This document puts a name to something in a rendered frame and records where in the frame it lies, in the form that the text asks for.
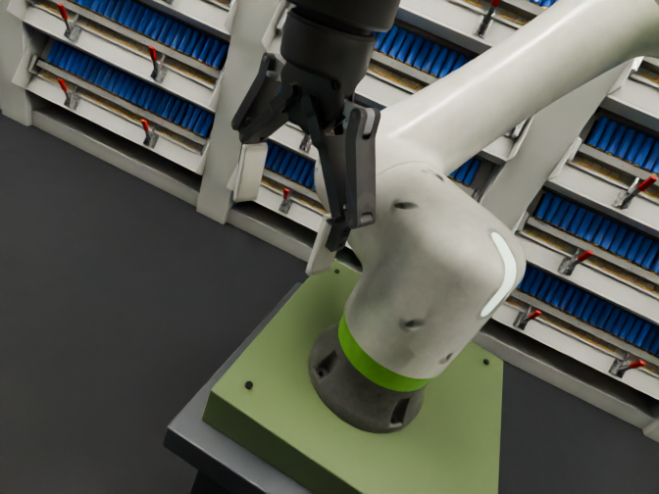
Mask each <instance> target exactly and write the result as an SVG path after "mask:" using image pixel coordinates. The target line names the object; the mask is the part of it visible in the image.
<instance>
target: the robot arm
mask: <svg viewBox="0 0 659 494"><path fill-rule="evenodd" d="M286 1H288V2H290V3H292V4H294V5H296V8H291V9H290V11H287V14H286V19H285V24H284V29H283V34H282V39H281V44H280V49H279V50H280V53H271V52H265V53H264V54H263V56H262V60H261V64H260V68H259V71H258V74H257V75H256V77H255V79H254V81H253V83H252V85H251V86H250V88H249V90H248V92H247V94H246V95H245V97H244V99H243V101H242V103H241V104H240V106H239V108H238V110H237V112H236V113H235V115H234V117H233V119H232V121H231V127H232V129H233V130H237V131H238V132H239V140H240V142H241V149H240V155H239V160H238V172H237V178H236V184H235V188H234V194H233V201H234V202H235V203H238V202H244V201H250V200H256V199H257V197H258V193H259V188H260V183H261V179H262V174H263V169H264V165H265V161H266V156H267V151H268V147H269V146H268V145H267V144H266V143H260V142H268V141H266V139H267V138H268V137H269V136H271V135H272V134H273V133H274V132H276V131H277V130H278V129H279V128H280V127H282V126H283V125H284V124H286V123H287V122H288V121H290V122H291V123H293V124H297V125H299V126H300V128H301V129H302V130H303V131H304V132H305V133H307V134H308V135H311V140H312V144H313V146H314V147H315V148H317V149H318V152H319V156H318V158H317V162H316V165H315V172H314V180H315V187H316V191H317V194H318V196H319V199H320V201H321V202H322V204H323V205H324V207H325V209H326V210H327V212H328V214H325V215H324V216H323V219H322V222H321V225H320V228H319V231H318V234H317V237H316V240H315V244H314V247H313V250H312V253H311V256H310V259H309V262H308V265H307V268H306V271H305V273H307V274H308V275H309V276H310V275H313V274H316V273H319V272H324V271H327V270H330V268H331V265H332V262H333V259H334V257H335V254H336V251H337V250H340V249H342V248H343V247H344V246H345V244H346V241H347V242H348V244H349V245H350V247H351V248H352V250H353V251H354V253H355V254H356V256H357V257H358V259H359V260H360V262H361V264H362V267H363V272H362V275H361V277H360V278H359V280H358V282H357V284H356V285H355V287H354V289H353V291H352V292H351V294H350V296H349V298H348V299H347V301H346V304H345V306H344V310H343V316H342V318H341V320H340V321H339V322H338V323H337V324H334V325H331V326H329V327H327V328H326V329H324V330H323V331H322V332H321V333H320V334H319V335H318V337H317V338H316V340H315V342H314V344H313V346H312V348H311V351H310V354H309V360H308V367H309V374H310V377H311V380H312V383H313V386H314V388H315V390H316V392H317V393H318V395H319V396H320V398H321V399H322V401H323V402H324V403H325V404H326V406H327V407H328V408H329V409H330V410H331V411H332V412H333V413H334V414H335V415H337V416H338V417H339V418H340V419H342V420H344V421H345V422H347V423H349V424H350V425H352V426H354V427H356V428H359V429H361V430H365V431H368V432H372V433H391V432H395V431H398V430H400V429H402V428H404V427H405V426H406V425H408V424H409V423H410V422H411V421H412V420H413V419H414V418H415V417H416V415H417V414H418V413H419V411H420V409H421V408H422V405H423V400H424V388H425V386H426V384H427V383H428V382H429V381H430V380H431V379H433V378H435V377H437V376H439V375H440V374H441V373H442V372H443V371H444V370H445V369H446V368H447V367H448V366H449V365H450V363H451V362H452V361H453V360H454V359H455V358H456V357H457V356H458V355H459V354H460V352H461V351H462V350H463V349H464V348H465V347H466V345H467V344H468V343H469V342H470V341H471V340H472V339H473V337H474V336H475V335H476V334H477V333H478V332H479V331H480V329H481V328H482V327H483V326H484V325H485V323H486V322H487V321H488V320H489V319H490V318H491V317H492V315H493V314H494V313H495V312H496V311H497V310H498V308H499V307H500V306H501V305H502V304H503V302H504V301H505V300H506V299H507V298H508V296H509V295H510V294H511V293H512V292H513V290H514V289H515V288H516V287H517V286H518V284H519V283H520V282H521V280H522V279H523V277H524V274H525V271H526V256H525V252H524V250H523V247H522V245H521V244H520V242H519V240H518V239H517V237H516V236H515V235H514V234H513V232H512V231H511V230H510V229H509V228H508V227H507V226H506V225H505V224H504V223H503V222H501V221H500V220H499V219H498V218H497V217H495V216H494V215H493V214H492V213H490V212H489V211H488V210H487V209H486V208H484V207H483V206H482V205H480V204H479V203H478V202H477V201H475V200H474V199H473V198H472V197H470V196H469V195H468V194H467V193H465V192H464V191H463V190H462V189H461V188H459V187H458V186H457V185H456V184H455V183H453V182H452V181H451V180H450V179H449V178H447V176H449V175H450V174H451V173H453V172H454V171H455V170H457V169H458V168H459V167H461V166H462V165H463V164H464V163H466V162H467V161H468V160H470V159H471V158H472V157H474V156H475V155H476V154H478V153H479V152H480V151H481V150H482V149H484V148H485V147H486V146H488V145H489V144H491V143H492V142H493V141H495V140H496V139H498V138H499V137H501V136H502V135H503V134H505V133H506V132H508V131H509V130H511V129H512V128H514V127H515V126H517V125H518V124H520V123H522V122H523V121H525V120H526V119H528V118H529V117H531V116H532V115H534V114H536V113H537V112H539V111H540V110H542V109H543V108H545V107H547V106H548V105H550V104H552V103H553V102H555V101H556V100H558V99H560V98H561V97H563V96H565V95H566V94H568V93H570V92H572V91H573V90H575V89H577V88H578V87H580V86H582V85H584V84H585V83H587V82H589V81H591V80H593V79H594V78H596V77H598V76H600V75H602V74H604V73H606V72H608V71H610V70H612V69H614V68H616V67H618V66H619V65H621V64H623V63H624V62H626V61H628V60H630V59H633V58H637V57H652V58H656V59H659V0H558V1H557V2H556V3H554V4H553V5H552V6H551V7H549V8H548V9H547V10H545V11H544V12H542V13H541V14H540V15H538V16H537V17H536V18H534V19H533V20H531V21H530V22H529V23H527V24H526V25H524V26H523V27H521V28H520V29H518V30H517V31H515V32H514V33H512V34H511V35H510V36H508V37H507V38H505V39H504V40H502V41H501V42H499V43H498V44H496V45H495V46H493V47H492V48H490V49H488V50H487V51H485V52H484V53H482V54H481V55H479V56H478V57H476V58H475V59H474V60H472V61H471V62H469V63H467V64H466V65H464V66H462V67H461V68H459V69H457V70H456V71H454V72H452V73H451V74H448V75H447V76H445V77H443V78H441V79H440V80H438V81H436V82H434V83H433V84H431V85H429V86H427V87H425V88H424V89H422V90H420V91H418V92H416V93H414V94H413V95H411V96H409V97H407V98H405V99H403V100H401V101H399V102H397V103H395V104H393V105H391V106H389V107H387V108H385V109H383V110H381V111H380V110H379V109H378V108H365V107H362V106H360V105H358V104H355V102H354V93H355V89H356V86H357V85H358V84H359V82H360V81H361V80H362V79H363V78H364V77H365V75H366V72H367V69H368V66H369V63H370V60H371V57H372V54H373V51H374V48H375V45H376V42H377V41H376V40H375V35H374V34H373V33H372V30H373V31H380V32H387V31H389V30H391V28H392V25H393V22H394V19H395V16H396V13H397V10H398V7H399V4H400V1H401V0H286ZM281 87H282V89H281V92H280V93H279V94H278V92H279V90H280V88H281ZM277 94H278V95H277ZM276 95H277V96H276ZM247 118H248V119H247ZM345 119H346V120H347V122H346V121H345ZM332 130H333V131H334V135H326V134H327V133H329V132H331V131H332Z"/></svg>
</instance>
